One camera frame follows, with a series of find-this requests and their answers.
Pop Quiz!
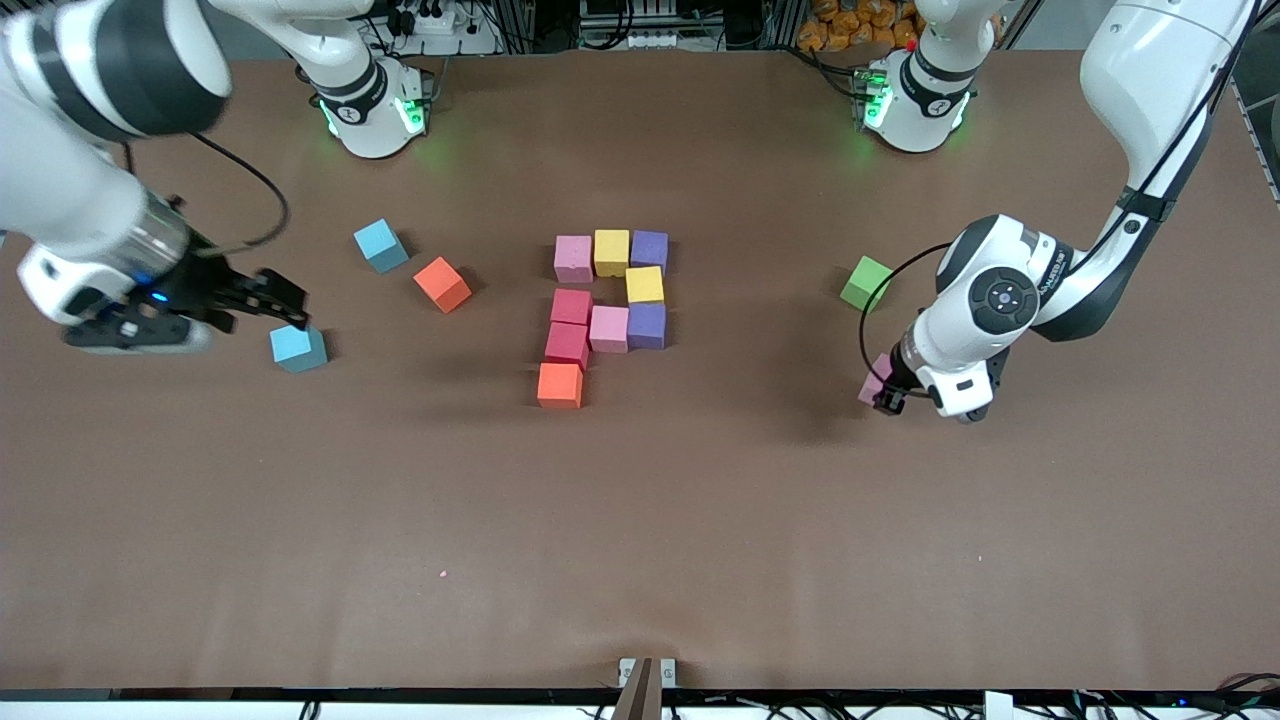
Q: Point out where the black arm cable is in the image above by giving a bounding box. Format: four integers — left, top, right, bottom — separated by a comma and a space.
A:
858, 0, 1261, 401
120, 130, 292, 253

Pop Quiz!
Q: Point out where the small metal bracket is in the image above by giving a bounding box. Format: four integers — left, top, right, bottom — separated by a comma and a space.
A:
618, 657, 678, 691

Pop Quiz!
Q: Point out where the dented blue foam cube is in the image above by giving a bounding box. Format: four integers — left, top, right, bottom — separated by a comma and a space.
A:
353, 218, 411, 275

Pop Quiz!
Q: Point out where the bag of orange items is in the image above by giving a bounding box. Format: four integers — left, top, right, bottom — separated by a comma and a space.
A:
797, 0, 921, 53

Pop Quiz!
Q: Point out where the green foam cube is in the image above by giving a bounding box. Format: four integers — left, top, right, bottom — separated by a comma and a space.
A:
840, 255, 896, 314

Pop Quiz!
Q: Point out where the brown table cover sheet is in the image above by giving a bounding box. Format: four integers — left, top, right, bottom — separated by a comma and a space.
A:
0, 48, 1280, 693

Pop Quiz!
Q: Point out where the white vented device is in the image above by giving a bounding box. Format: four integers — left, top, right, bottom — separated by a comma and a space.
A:
575, 0, 693, 51

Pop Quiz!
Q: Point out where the metal table edge rail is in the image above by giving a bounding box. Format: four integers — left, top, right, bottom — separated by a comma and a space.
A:
1240, 78, 1280, 206

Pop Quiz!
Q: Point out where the dented pink foam cube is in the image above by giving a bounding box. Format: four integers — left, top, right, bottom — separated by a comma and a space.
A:
554, 235, 595, 285

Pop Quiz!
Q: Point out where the brown wooden stick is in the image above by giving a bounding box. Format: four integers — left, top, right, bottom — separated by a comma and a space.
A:
610, 657, 669, 720

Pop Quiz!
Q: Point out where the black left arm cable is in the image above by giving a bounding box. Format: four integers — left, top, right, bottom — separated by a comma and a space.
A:
858, 0, 1261, 401

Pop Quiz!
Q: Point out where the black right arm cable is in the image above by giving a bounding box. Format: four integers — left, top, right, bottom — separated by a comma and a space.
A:
120, 130, 292, 253

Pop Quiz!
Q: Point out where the orange foam cube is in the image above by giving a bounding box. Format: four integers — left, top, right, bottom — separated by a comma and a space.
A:
413, 256, 474, 315
537, 362, 585, 410

